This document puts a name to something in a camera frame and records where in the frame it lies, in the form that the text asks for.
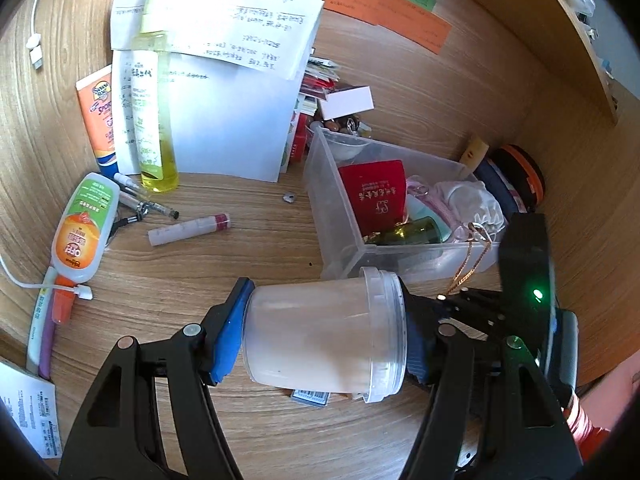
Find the green orange repellent bottle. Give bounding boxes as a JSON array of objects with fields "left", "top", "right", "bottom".
[{"left": 50, "top": 172, "right": 121, "bottom": 325}]

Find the white jar with clear lid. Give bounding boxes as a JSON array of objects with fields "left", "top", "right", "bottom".
[{"left": 241, "top": 266, "right": 408, "bottom": 405}]

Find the white charging cable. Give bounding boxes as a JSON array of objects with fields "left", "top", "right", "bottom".
[{"left": 25, "top": 0, "right": 48, "bottom": 71}]

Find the yellow tube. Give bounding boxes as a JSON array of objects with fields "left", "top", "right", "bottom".
[{"left": 459, "top": 134, "right": 488, "bottom": 178}]

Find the white cosmetic tube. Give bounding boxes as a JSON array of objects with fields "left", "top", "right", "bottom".
[{"left": 111, "top": 49, "right": 161, "bottom": 176}]

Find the orange sunscreen tube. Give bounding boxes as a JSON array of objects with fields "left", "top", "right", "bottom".
[{"left": 76, "top": 65, "right": 118, "bottom": 181}]

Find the stack of colourful packets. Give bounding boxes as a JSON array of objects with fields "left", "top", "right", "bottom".
[{"left": 299, "top": 49, "right": 342, "bottom": 113}]

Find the white lip balm tube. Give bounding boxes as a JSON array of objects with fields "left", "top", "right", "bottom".
[{"left": 147, "top": 212, "right": 232, "bottom": 247}]

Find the clear plastic storage box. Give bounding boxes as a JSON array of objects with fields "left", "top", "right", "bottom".
[{"left": 301, "top": 125, "right": 503, "bottom": 282}]

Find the red booklet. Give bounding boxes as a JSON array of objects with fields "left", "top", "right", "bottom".
[{"left": 338, "top": 160, "right": 407, "bottom": 238}]

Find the white pen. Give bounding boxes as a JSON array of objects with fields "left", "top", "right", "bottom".
[{"left": 113, "top": 172, "right": 143, "bottom": 196}]

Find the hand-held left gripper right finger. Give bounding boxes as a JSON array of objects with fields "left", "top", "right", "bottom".
[{"left": 400, "top": 295, "right": 583, "bottom": 480}]

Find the white printed paper sheet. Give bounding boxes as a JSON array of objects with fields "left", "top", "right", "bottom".
[{"left": 110, "top": 0, "right": 153, "bottom": 52}]

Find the printed paper receipt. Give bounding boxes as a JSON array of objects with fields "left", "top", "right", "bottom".
[{"left": 0, "top": 357, "right": 63, "bottom": 461}]

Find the white ceramic bowl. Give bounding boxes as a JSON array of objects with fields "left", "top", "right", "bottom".
[{"left": 332, "top": 135, "right": 371, "bottom": 161}]

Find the small blue card box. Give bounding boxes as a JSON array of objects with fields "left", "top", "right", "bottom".
[{"left": 290, "top": 389, "right": 331, "bottom": 406}]

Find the handwritten white note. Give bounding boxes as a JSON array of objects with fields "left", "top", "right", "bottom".
[{"left": 142, "top": 0, "right": 326, "bottom": 81}]

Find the bead keyring cluster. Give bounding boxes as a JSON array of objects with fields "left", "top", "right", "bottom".
[{"left": 310, "top": 116, "right": 371, "bottom": 136}]

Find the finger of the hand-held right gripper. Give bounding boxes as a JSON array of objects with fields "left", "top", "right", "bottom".
[{"left": 417, "top": 287, "right": 507, "bottom": 341}]

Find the person's right forearm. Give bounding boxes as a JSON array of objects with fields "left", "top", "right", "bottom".
[{"left": 562, "top": 360, "right": 640, "bottom": 456}]

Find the gold chain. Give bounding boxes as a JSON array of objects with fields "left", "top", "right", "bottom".
[{"left": 442, "top": 224, "right": 493, "bottom": 297}]

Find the small white cardboard box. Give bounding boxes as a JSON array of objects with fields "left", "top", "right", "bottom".
[{"left": 317, "top": 86, "right": 375, "bottom": 120}]

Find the black orange round case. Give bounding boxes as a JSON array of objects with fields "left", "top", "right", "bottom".
[{"left": 487, "top": 144, "right": 547, "bottom": 213}]

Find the yellow liquid bottle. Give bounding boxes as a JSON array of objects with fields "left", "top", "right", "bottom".
[{"left": 132, "top": 0, "right": 179, "bottom": 193}]

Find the red box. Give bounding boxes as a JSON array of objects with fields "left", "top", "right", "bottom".
[{"left": 290, "top": 112, "right": 311, "bottom": 163}]

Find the navy pouch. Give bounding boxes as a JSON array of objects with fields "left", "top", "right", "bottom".
[{"left": 472, "top": 160, "right": 528, "bottom": 216}]

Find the large white paper sheet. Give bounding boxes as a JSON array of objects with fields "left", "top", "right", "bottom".
[{"left": 150, "top": 50, "right": 306, "bottom": 183}]

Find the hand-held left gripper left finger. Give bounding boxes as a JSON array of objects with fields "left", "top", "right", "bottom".
[{"left": 57, "top": 276, "right": 257, "bottom": 480}]

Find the silver pen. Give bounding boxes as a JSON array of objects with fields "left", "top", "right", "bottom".
[{"left": 117, "top": 195, "right": 180, "bottom": 220}]

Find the pink cable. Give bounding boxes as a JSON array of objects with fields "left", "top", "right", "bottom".
[{"left": 406, "top": 175, "right": 473, "bottom": 243}]

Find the teal object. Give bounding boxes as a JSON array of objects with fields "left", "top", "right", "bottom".
[{"left": 406, "top": 195, "right": 451, "bottom": 241}]

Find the purple white toothbrush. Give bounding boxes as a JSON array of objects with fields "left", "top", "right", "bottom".
[{"left": 26, "top": 266, "right": 63, "bottom": 381}]

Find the thin white plug cable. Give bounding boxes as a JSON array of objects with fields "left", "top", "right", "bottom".
[{"left": 0, "top": 255, "right": 95, "bottom": 302}]

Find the orange paper note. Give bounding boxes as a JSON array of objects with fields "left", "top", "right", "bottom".
[{"left": 322, "top": 0, "right": 452, "bottom": 56}]

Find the small black clip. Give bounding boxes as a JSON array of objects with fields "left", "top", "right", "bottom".
[{"left": 107, "top": 212, "right": 143, "bottom": 238}]

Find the white drawstring pouch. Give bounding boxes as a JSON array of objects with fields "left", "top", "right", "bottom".
[{"left": 432, "top": 180, "right": 507, "bottom": 233}]

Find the green glass bottle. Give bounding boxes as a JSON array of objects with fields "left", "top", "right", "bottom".
[{"left": 364, "top": 216, "right": 442, "bottom": 246}]

